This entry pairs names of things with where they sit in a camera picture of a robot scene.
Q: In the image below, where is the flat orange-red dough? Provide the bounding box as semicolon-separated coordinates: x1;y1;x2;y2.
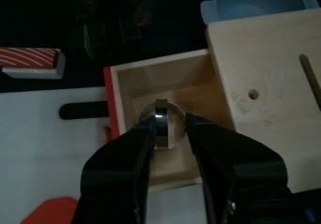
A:
19;196;79;224

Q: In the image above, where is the light wooden box with slot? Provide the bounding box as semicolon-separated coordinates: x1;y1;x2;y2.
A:
204;7;321;194

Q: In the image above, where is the wooden drawer with red front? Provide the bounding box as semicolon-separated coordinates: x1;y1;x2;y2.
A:
102;48;236;194

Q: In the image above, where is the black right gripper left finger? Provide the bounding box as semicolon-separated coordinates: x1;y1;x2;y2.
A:
71;114;158;224

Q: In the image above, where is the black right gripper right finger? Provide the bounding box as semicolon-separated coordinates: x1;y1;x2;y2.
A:
185;112;312;224

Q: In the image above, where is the toy sushi with red-striped topping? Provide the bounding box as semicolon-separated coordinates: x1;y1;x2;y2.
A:
0;46;69;81

